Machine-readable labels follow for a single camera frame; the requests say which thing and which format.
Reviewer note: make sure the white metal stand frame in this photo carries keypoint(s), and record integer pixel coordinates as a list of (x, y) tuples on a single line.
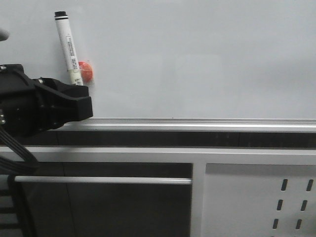
[(199, 158)]

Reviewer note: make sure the aluminium whiteboard tray rail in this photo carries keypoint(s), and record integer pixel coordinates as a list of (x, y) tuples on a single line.
[(194, 125)]

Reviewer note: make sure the orange round magnet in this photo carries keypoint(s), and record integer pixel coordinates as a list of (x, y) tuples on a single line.
[(86, 71)]

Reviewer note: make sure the grey robot arm link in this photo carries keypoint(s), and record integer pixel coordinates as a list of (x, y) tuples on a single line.
[(4, 34)]

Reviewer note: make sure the white perforated metal panel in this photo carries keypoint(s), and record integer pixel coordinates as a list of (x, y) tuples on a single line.
[(259, 201)]

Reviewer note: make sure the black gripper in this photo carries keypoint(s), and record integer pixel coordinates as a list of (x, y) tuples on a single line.
[(31, 106)]

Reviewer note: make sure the white whiteboard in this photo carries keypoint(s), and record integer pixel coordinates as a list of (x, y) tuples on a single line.
[(200, 59)]

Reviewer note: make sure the white whiteboard marker black tip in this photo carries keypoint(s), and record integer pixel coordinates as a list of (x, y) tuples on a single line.
[(68, 47)]

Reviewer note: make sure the white horizontal metal bar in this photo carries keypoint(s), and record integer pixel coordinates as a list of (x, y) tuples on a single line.
[(104, 180)]

